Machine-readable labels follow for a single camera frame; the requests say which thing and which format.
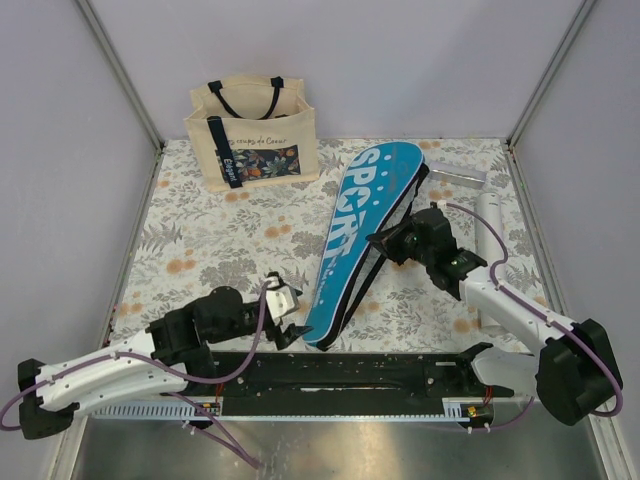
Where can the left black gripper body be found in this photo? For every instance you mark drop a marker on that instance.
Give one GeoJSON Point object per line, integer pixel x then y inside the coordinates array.
{"type": "Point", "coordinates": [251, 316]}

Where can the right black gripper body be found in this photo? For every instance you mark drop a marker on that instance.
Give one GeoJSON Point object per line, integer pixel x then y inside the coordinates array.
{"type": "Point", "coordinates": [409, 248]}

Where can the blue sport racket cover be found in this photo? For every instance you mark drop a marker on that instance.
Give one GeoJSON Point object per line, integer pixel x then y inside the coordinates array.
{"type": "Point", "coordinates": [379, 184]}

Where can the white shuttlecock tube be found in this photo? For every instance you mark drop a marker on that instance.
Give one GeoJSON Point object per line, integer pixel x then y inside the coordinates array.
{"type": "Point", "coordinates": [488, 207]}

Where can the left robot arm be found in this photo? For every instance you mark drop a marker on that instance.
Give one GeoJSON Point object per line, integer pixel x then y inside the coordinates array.
{"type": "Point", "coordinates": [191, 351]}

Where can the beige canvas tote bag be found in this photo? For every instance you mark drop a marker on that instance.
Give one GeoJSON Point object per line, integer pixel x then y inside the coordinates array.
{"type": "Point", "coordinates": [249, 131]}

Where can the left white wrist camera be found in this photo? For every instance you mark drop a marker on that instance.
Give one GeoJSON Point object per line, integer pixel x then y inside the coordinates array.
{"type": "Point", "coordinates": [282, 299]}

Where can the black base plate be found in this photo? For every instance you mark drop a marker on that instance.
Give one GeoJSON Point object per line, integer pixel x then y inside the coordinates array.
{"type": "Point", "coordinates": [345, 384]}

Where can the white slotted cable duct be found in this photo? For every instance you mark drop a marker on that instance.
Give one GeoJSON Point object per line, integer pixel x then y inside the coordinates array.
{"type": "Point", "coordinates": [149, 410]}

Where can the right aluminium frame post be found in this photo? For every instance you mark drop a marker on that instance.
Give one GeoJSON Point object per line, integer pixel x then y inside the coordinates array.
{"type": "Point", "coordinates": [553, 67]}

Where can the aluminium frame post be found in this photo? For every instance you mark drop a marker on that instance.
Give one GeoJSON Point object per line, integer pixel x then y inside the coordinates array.
{"type": "Point", "coordinates": [553, 67]}
{"type": "Point", "coordinates": [98, 31]}

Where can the left aluminium frame post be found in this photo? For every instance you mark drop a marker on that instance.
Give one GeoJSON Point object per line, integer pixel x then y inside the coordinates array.
{"type": "Point", "coordinates": [98, 31]}

